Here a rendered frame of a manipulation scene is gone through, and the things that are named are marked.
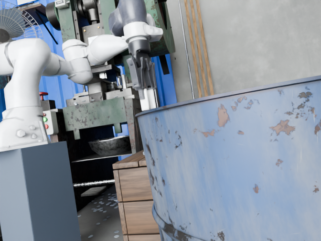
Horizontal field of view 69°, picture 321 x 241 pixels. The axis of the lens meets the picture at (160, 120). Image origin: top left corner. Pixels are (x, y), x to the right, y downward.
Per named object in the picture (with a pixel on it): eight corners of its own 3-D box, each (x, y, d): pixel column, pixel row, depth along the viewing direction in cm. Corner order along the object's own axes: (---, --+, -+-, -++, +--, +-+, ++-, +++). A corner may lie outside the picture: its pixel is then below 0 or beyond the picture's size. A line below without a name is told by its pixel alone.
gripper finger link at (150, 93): (145, 91, 83) (146, 91, 83) (148, 110, 83) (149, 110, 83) (152, 89, 81) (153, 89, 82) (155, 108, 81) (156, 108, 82)
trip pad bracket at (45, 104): (53, 129, 140) (48, 97, 140) (39, 132, 142) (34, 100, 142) (59, 129, 146) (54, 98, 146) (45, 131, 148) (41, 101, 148)
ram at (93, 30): (105, 63, 148) (98, 16, 148) (83, 67, 150) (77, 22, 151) (115, 68, 165) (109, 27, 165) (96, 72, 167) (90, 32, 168)
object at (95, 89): (98, 98, 130) (94, 74, 131) (75, 102, 133) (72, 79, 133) (114, 101, 155) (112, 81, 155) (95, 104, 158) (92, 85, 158)
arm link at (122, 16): (130, 43, 95) (107, 41, 89) (125, 11, 95) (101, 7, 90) (153, 23, 80) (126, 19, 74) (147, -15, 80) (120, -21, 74)
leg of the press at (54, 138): (68, 219, 133) (45, 63, 134) (50, 221, 135) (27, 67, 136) (123, 178, 223) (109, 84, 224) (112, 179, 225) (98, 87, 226)
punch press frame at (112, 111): (138, 180, 132) (103, -52, 134) (70, 188, 140) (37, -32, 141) (162, 157, 210) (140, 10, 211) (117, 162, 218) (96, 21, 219)
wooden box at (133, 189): (246, 267, 69) (227, 150, 69) (127, 267, 78) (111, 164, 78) (236, 212, 108) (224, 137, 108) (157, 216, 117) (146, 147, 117)
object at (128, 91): (133, 96, 142) (131, 87, 142) (66, 108, 150) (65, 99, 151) (144, 100, 172) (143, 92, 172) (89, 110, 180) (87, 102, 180)
